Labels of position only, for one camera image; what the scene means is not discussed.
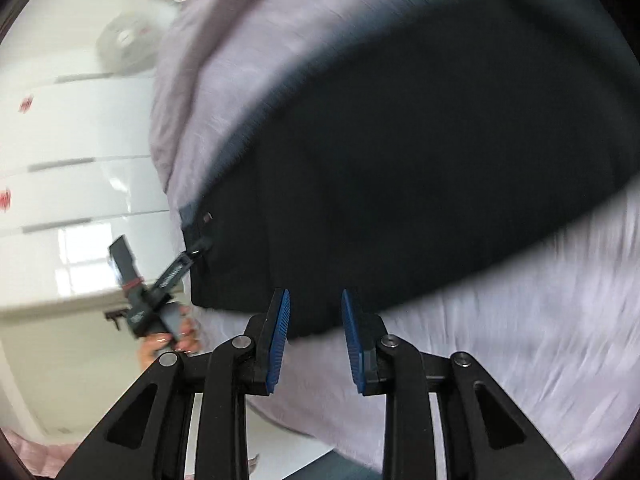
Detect black pants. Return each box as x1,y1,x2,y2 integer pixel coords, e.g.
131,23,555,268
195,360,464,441
180,0,640,341

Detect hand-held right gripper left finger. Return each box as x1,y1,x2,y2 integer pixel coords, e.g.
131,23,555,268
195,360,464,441
60,287,292,480

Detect white cabinet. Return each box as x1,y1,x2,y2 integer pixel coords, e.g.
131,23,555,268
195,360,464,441
0,0,191,311

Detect person's left hand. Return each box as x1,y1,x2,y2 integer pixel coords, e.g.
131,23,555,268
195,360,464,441
137,305,202,368

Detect pink cloth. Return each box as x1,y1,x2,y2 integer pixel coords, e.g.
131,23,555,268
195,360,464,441
0,427,68,480

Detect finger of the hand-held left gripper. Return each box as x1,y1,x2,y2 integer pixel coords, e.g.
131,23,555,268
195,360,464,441
109,235,138,292
150,237,213,302

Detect embossed lilac blanket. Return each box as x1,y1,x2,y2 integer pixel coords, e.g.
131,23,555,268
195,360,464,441
147,0,640,476

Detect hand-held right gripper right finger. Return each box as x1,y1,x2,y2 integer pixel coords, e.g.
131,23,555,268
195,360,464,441
340,287,576,480

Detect grey round fan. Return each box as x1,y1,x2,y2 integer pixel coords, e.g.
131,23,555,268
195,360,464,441
95,10,157,72

